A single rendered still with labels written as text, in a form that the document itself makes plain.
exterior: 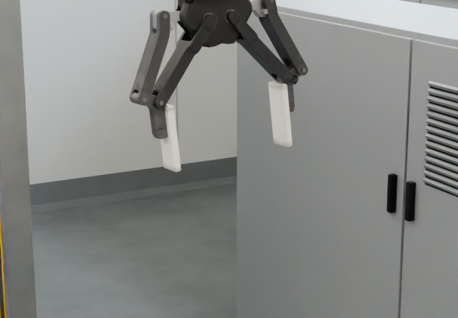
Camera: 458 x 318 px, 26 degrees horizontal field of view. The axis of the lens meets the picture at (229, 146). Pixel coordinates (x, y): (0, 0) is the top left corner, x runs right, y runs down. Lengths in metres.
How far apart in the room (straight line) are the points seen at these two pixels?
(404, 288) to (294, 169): 0.69
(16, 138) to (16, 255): 0.23
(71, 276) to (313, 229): 1.83
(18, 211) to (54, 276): 3.06
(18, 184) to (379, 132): 1.45
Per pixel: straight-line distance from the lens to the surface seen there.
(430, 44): 2.87
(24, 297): 2.04
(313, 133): 3.42
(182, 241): 5.43
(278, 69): 1.07
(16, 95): 1.92
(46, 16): 5.90
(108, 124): 6.13
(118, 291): 4.81
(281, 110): 1.08
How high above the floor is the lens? 1.83
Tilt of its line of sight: 14 degrees down
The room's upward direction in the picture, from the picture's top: straight up
